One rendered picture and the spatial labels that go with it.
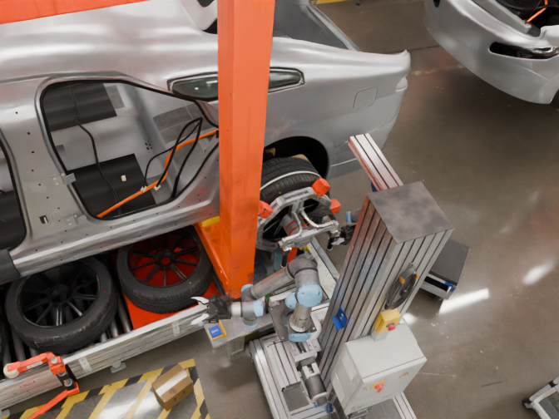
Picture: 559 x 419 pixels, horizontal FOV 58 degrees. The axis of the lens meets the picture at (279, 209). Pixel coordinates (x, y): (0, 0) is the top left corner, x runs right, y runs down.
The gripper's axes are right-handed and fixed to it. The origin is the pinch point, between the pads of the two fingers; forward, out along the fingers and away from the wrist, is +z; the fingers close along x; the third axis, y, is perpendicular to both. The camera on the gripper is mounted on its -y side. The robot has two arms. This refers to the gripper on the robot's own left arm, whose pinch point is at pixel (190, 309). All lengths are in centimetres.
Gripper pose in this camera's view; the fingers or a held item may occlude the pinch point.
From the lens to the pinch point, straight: 251.8
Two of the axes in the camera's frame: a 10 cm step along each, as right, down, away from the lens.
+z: -9.9, 0.3, -1.3
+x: -1.1, -6.8, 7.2
